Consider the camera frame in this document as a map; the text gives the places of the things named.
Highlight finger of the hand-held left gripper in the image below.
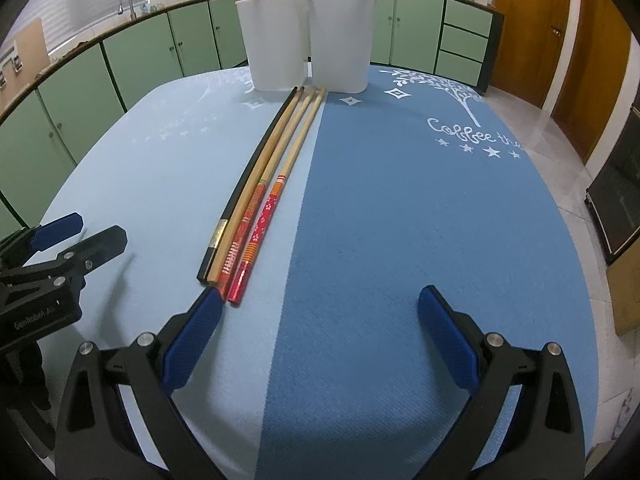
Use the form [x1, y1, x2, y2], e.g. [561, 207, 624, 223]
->
[0, 212, 83, 261]
[30, 226, 127, 296]

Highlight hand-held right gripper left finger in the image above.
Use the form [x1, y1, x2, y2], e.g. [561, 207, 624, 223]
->
[55, 287, 223, 480]

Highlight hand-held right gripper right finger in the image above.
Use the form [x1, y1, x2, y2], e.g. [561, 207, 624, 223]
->
[417, 285, 586, 480]

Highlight bamboo chopstick red striped end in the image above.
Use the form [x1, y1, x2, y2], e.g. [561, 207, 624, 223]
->
[216, 87, 319, 295]

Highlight black chopstick gold band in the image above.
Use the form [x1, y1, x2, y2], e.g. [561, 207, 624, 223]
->
[196, 87, 299, 282]

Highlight plain bamboo chopstick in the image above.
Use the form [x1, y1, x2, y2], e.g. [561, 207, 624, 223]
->
[206, 86, 306, 285]

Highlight white double utensil holder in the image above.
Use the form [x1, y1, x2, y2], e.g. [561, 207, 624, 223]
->
[234, 0, 377, 95]

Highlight blue printed tablecloth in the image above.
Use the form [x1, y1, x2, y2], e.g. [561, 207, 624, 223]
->
[30, 64, 599, 480]

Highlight cardboard box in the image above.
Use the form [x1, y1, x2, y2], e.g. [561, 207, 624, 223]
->
[606, 250, 640, 337]

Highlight brown cardboard board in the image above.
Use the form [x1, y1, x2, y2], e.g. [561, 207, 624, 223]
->
[0, 16, 52, 92]

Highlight green base cabinets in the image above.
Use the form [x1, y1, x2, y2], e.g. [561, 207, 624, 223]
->
[0, 0, 503, 241]

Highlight dark glass cabinet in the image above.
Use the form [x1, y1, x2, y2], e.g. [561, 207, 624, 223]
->
[585, 105, 640, 267]

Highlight wooden door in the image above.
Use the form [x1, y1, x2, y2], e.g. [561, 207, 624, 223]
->
[491, 0, 572, 109]
[550, 0, 634, 164]

